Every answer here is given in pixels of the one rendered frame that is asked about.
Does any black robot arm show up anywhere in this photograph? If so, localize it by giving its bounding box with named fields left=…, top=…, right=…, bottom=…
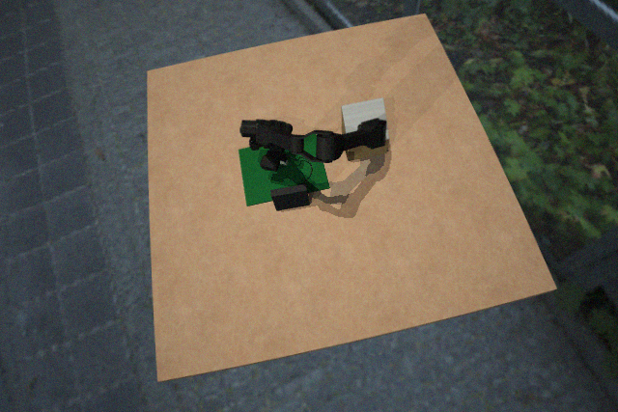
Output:
left=239, top=118, right=386, bottom=163

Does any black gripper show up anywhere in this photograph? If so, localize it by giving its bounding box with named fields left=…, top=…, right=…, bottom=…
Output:
left=260, top=123, right=293, bottom=172

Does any green circuit board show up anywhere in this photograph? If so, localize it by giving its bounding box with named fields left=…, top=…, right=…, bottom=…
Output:
left=239, top=134, right=330, bottom=206

